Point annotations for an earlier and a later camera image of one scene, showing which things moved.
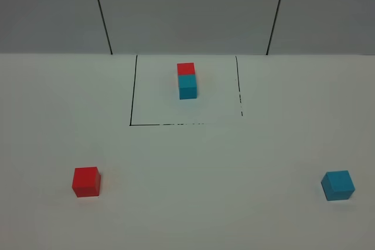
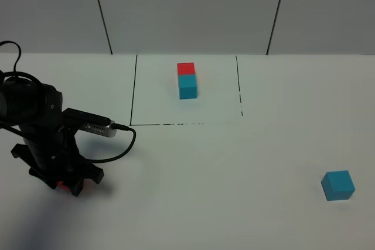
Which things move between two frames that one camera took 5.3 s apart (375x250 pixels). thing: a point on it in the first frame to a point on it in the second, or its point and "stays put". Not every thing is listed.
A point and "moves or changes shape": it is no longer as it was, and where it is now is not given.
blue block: x=337 y=185 stays put
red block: x=86 y=181 moves or changes shape
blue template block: x=187 y=85 stays put
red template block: x=186 y=68 stays put
